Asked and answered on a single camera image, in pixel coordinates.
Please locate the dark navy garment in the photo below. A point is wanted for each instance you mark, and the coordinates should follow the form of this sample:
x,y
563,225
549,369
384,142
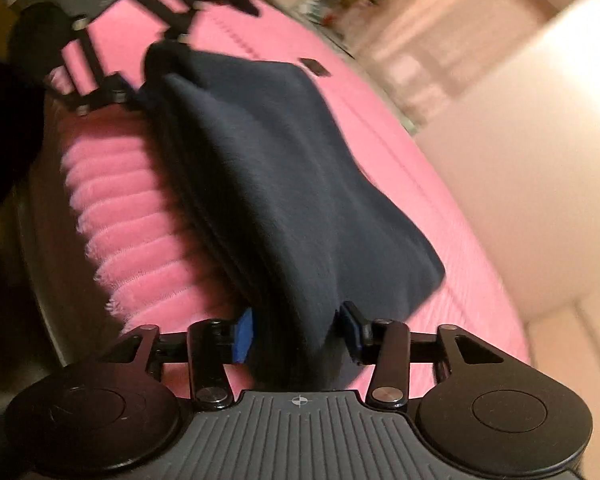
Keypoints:
x,y
290,185

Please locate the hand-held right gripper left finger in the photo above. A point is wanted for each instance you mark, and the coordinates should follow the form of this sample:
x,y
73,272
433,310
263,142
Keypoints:
x,y
244,340

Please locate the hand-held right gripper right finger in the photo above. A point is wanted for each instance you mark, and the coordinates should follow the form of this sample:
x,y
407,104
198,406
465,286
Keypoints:
x,y
352,335

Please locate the pink ribbed blanket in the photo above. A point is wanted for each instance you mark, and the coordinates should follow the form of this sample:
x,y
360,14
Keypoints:
x,y
130,210

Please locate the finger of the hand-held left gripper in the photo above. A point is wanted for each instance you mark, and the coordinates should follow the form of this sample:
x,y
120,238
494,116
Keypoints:
x,y
107,100
165,10

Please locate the black smartphone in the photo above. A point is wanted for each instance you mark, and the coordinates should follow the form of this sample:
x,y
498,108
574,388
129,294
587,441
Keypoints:
x,y
315,67

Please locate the pink curtains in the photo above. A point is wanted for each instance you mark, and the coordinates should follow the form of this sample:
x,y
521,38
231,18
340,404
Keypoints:
x,y
430,75

